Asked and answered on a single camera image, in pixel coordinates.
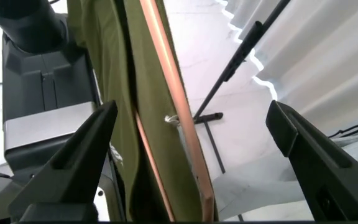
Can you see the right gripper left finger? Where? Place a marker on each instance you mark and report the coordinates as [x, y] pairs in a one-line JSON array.
[[70, 174]]

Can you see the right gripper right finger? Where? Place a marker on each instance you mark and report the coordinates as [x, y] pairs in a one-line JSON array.
[[337, 180]]

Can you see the pale grey shorts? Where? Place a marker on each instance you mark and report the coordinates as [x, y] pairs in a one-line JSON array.
[[259, 183]]

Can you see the green garment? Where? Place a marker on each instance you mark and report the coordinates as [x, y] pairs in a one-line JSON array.
[[154, 77]]

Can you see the pink clothes hanger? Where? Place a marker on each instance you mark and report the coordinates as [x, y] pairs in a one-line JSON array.
[[179, 93]]

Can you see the black clothes rack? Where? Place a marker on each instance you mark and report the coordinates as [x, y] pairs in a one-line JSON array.
[[241, 53]]

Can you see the white curtain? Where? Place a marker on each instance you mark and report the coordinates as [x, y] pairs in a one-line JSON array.
[[322, 46]]

